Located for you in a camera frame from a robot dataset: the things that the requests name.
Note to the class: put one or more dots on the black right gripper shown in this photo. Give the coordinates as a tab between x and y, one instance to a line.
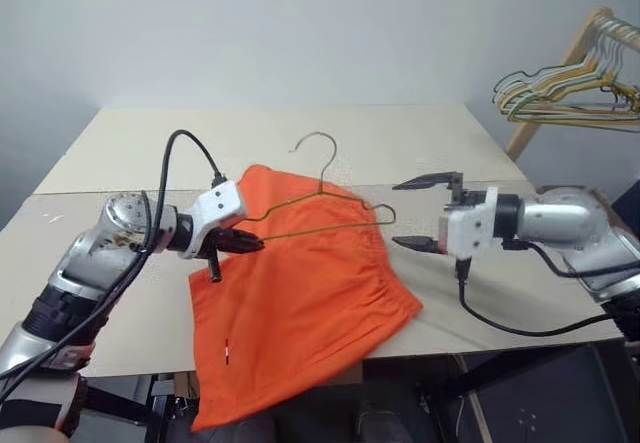
470	199

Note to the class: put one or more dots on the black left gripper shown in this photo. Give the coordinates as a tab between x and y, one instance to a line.
214	265

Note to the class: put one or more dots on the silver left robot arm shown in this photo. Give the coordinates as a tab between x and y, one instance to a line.
75	263

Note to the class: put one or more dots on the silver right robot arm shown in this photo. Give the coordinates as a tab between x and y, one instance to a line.
560	220

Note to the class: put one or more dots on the orange shorts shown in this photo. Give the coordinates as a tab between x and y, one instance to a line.
300	303

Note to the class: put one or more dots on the black object beside table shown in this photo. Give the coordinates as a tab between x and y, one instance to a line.
629	203

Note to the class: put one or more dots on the dark rounded shape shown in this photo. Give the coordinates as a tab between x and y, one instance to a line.
382	420

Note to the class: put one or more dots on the light wooden strip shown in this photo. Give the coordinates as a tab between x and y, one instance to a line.
481	418

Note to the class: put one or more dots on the wooden clothes rack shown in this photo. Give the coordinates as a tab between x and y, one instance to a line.
580	40

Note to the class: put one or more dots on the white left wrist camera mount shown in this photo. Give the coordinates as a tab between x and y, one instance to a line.
220	208

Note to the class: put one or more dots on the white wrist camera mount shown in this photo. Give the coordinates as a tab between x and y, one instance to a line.
467	233
220	208

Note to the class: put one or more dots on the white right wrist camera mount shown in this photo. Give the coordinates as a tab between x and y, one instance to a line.
467	233

